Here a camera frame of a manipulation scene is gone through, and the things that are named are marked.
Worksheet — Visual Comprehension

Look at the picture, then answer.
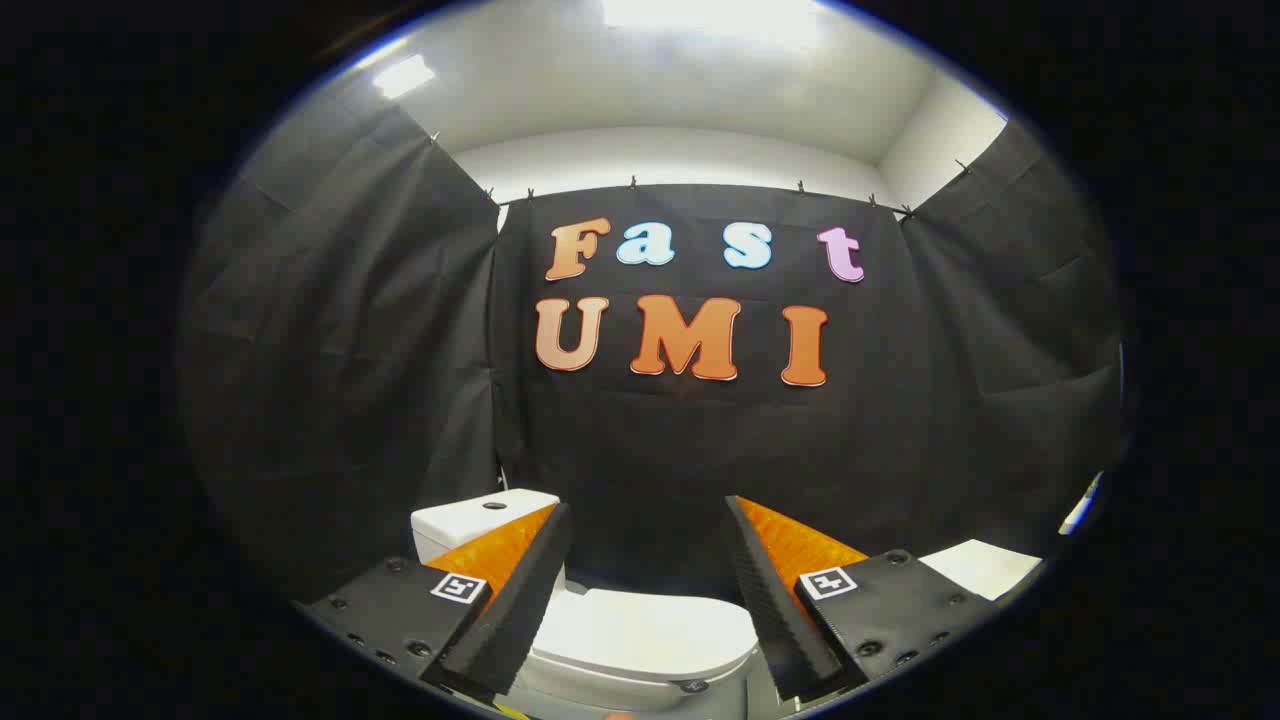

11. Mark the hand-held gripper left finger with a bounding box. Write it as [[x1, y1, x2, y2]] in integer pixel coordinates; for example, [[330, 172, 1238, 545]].
[[295, 503, 573, 701]]

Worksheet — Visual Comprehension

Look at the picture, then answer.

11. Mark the white power adapter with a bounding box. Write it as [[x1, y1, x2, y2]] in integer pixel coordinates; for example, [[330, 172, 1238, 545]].
[[1060, 472, 1103, 536]]

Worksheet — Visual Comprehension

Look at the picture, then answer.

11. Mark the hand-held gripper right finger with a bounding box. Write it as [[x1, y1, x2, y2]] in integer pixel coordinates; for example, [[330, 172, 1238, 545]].
[[725, 495, 1001, 704]]

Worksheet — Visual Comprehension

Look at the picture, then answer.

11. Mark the ceiling light panel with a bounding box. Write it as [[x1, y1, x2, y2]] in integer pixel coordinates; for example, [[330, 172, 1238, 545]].
[[375, 55, 436, 99]]

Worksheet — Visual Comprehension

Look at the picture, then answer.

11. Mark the white drawer cabinet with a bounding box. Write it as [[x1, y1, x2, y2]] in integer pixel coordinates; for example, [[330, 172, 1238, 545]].
[[918, 540, 1043, 601]]

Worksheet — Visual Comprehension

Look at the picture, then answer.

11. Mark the black backdrop cloth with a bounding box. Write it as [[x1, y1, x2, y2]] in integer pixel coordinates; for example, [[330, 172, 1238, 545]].
[[178, 95, 1129, 606]]

